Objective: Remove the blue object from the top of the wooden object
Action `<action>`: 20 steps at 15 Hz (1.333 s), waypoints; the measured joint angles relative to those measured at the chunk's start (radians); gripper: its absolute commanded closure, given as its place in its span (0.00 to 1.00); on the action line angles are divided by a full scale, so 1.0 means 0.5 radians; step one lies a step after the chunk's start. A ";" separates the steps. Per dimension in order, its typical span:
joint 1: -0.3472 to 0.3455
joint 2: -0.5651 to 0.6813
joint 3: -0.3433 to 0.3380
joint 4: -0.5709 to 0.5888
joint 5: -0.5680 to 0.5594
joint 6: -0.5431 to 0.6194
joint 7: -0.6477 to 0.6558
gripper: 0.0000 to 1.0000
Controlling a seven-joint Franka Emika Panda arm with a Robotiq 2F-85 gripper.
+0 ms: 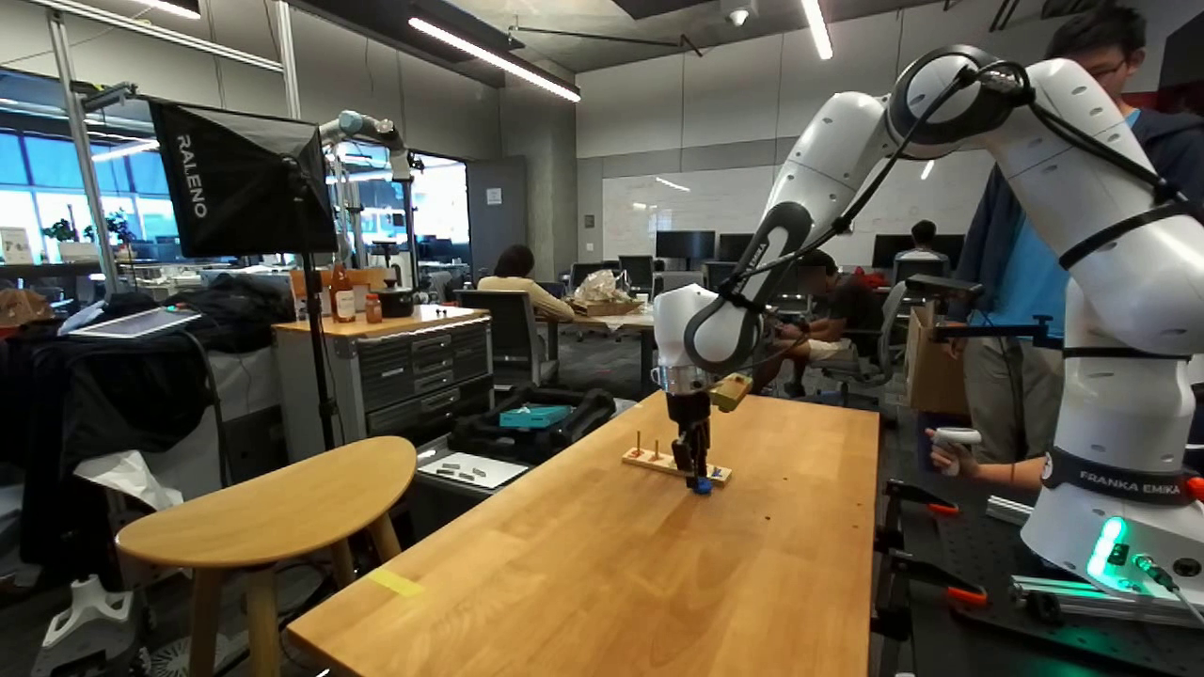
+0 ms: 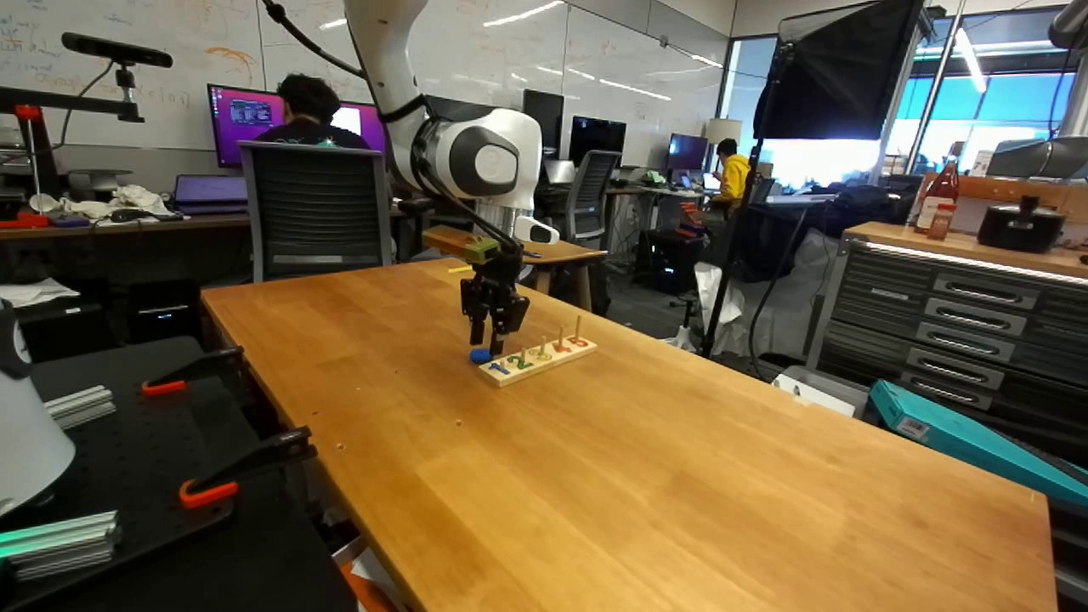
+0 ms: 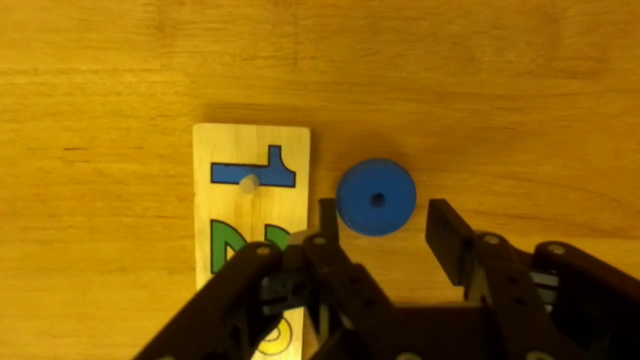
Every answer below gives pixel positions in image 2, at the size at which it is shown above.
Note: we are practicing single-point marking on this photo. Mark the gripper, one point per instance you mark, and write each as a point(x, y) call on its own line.
point(495, 274)

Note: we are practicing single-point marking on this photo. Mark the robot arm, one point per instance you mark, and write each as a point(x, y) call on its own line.
point(387, 68)

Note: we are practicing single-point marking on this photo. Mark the blue round block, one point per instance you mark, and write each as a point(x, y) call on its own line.
point(479, 356)

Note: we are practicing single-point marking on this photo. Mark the wooden number peg board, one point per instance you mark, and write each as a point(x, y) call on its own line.
point(537, 357)

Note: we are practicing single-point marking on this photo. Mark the round wooden table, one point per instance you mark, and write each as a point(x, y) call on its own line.
point(569, 253)

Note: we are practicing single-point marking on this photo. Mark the grey office chair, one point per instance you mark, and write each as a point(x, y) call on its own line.
point(314, 208)
point(591, 191)

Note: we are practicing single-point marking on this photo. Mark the dark monitor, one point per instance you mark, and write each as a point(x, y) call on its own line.
point(544, 123)
point(597, 138)

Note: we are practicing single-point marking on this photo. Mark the monitor with purple screen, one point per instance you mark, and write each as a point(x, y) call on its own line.
point(365, 127)
point(242, 119)

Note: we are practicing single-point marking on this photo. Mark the person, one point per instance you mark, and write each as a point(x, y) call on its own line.
point(733, 174)
point(308, 106)

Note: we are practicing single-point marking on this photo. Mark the black clamp with orange tip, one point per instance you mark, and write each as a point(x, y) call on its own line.
point(246, 463)
point(195, 371)

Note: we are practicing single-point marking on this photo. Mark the white table lamp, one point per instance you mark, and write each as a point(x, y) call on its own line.
point(723, 130)

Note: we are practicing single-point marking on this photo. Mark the white plastic sheet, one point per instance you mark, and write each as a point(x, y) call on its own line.
point(799, 297)

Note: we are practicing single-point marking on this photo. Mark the laptop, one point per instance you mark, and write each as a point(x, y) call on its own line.
point(211, 194)

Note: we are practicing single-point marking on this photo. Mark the white box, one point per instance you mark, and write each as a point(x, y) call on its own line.
point(812, 391)

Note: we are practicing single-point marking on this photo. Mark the black computer tower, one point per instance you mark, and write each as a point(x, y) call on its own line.
point(163, 310)

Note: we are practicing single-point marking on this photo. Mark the heap of white cloth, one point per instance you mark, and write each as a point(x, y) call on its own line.
point(127, 202)

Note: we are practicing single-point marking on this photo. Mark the whiteboard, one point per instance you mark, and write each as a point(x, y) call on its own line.
point(195, 51)

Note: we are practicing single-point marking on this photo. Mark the black softbox light on stand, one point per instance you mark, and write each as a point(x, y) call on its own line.
point(837, 72)

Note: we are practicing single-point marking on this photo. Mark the stack of aluminium bars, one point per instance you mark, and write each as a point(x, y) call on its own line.
point(81, 406)
point(59, 544)

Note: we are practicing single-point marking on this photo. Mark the small orange bottle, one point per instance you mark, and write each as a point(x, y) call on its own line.
point(941, 221)

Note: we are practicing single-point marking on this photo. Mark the grey drawer cabinet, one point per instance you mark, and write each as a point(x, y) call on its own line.
point(952, 323)

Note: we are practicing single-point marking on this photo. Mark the white paper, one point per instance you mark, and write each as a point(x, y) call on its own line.
point(34, 291)

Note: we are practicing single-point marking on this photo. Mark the red bottle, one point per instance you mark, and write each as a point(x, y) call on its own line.
point(942, 191)

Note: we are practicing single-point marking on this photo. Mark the teal cardboard box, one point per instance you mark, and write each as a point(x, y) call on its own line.
point(969, 438)

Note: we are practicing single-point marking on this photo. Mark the window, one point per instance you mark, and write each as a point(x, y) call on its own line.
point(1003, 110)

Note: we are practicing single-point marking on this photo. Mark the camera on mount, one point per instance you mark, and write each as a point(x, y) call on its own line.
point(115, 51)

